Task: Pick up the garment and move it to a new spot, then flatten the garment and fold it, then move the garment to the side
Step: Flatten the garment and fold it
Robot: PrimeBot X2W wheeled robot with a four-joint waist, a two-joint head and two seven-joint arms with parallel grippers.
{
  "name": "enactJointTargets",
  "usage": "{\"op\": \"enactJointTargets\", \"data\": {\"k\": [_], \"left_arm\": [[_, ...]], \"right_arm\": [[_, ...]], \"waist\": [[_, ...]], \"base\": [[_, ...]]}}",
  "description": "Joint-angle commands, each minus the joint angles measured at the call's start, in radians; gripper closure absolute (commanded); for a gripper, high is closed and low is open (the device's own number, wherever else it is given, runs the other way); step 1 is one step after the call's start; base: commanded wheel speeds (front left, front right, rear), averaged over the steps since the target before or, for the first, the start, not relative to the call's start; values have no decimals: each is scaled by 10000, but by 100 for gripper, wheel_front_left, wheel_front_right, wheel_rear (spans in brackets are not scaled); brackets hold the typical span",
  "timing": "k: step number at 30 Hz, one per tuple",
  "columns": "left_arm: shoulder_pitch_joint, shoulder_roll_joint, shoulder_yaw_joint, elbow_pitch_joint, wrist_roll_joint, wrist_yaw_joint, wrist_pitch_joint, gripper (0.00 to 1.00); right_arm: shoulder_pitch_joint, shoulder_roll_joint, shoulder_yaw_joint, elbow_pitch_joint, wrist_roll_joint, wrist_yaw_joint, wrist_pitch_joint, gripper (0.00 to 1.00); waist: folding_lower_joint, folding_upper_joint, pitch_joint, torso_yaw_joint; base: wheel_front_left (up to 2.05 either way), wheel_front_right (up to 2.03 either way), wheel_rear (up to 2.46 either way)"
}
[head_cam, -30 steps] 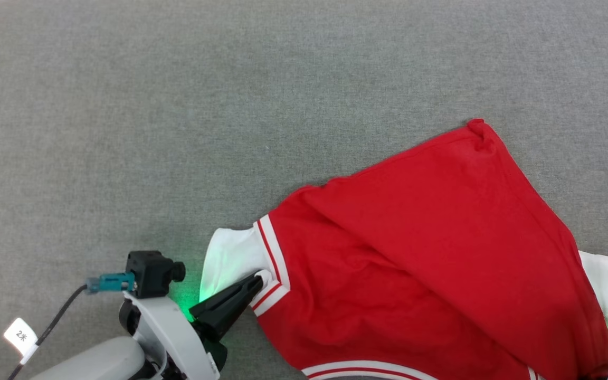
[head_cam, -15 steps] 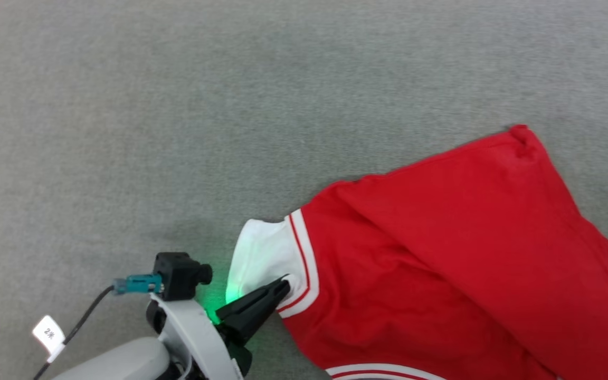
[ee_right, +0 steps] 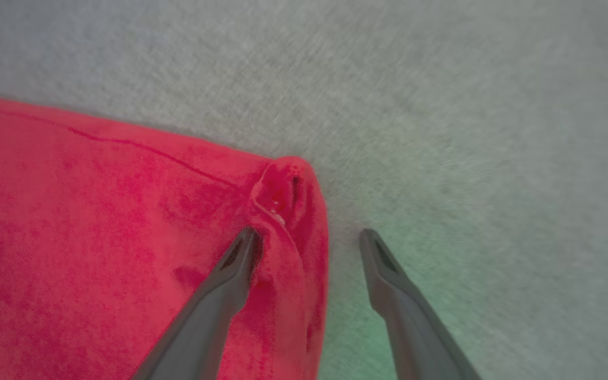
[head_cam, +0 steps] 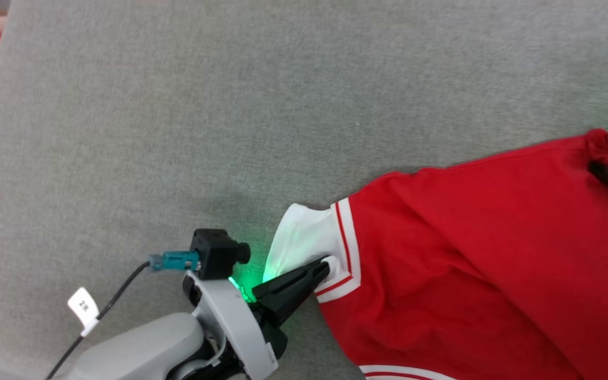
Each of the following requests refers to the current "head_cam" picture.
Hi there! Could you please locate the white paper cable tag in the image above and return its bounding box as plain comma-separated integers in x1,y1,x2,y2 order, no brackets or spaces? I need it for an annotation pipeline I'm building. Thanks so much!
68,287,100,337

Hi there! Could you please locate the black cable with teal connector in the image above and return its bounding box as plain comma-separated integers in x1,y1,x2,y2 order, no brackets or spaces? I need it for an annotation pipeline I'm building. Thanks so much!
45,251,202,380

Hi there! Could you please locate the red jersey with white trim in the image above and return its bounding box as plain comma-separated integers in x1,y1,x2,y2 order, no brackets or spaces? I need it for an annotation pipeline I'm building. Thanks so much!
263,128,608,380

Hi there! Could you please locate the grey fabric sofa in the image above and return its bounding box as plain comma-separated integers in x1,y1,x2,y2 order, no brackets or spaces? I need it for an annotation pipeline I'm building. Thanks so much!
0,0,608,380

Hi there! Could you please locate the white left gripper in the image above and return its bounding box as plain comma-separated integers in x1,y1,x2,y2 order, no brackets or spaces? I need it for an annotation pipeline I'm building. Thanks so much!
167,256,332,380

